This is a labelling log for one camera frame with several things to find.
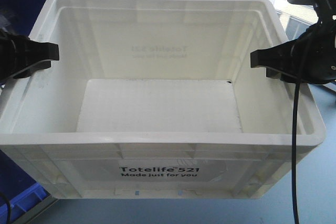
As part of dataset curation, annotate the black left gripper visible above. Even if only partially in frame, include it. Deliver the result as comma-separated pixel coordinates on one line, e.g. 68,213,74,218
1,29,59,82

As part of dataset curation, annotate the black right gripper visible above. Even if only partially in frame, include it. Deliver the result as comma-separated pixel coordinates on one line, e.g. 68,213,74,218
250,20,335,84

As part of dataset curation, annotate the white plastic Totelife tote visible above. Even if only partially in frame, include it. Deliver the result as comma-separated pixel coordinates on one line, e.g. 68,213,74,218
0,0,327,200

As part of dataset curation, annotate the black right cable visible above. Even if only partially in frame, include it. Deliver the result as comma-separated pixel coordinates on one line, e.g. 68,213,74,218
290,22,320,224

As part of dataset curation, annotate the black cable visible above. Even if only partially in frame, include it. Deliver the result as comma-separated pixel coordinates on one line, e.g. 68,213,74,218
290,22,320,224
0,192,13,224

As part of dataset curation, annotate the black left cable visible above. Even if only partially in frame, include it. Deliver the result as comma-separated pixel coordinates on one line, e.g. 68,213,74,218
0,192,13,224

